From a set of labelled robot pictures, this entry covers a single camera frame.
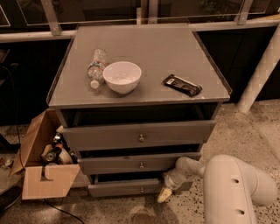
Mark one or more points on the grey middle drawer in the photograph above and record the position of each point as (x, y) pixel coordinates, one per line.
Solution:
(137, 163)

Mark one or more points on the grey drawer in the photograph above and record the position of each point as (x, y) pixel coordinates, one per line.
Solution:
(124, 184)
(139, 135)
(137, 163)

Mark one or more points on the black snack packet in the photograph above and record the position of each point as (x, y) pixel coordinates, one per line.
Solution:
(181, 85)

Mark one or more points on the cardboard box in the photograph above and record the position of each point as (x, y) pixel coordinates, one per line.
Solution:
(42, 181)

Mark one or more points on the white bowl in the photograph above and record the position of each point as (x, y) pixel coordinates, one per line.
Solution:
(122, 76)

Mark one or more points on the white diagonal pole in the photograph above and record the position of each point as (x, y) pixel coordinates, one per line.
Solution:
(262, 72)

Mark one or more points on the grey drawer cabinet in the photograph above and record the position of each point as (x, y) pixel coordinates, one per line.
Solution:
(159, 50)

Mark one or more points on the grey top drawer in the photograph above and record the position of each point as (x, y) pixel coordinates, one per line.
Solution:
(139, 135)

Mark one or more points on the cans in box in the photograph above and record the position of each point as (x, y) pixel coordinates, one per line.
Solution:
(58, 152)

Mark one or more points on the clear plastic water bottle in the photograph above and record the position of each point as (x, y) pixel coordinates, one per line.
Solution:
(96, 67)

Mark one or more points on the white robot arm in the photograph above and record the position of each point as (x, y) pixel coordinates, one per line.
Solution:
(231, 188)

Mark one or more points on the metal railing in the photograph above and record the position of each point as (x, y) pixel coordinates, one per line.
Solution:
(32, 20)

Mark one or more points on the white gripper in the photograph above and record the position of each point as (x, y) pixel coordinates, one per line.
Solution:
(170, 181)

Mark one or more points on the grey bottom drawer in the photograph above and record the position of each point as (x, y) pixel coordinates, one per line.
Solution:
(124, 184)

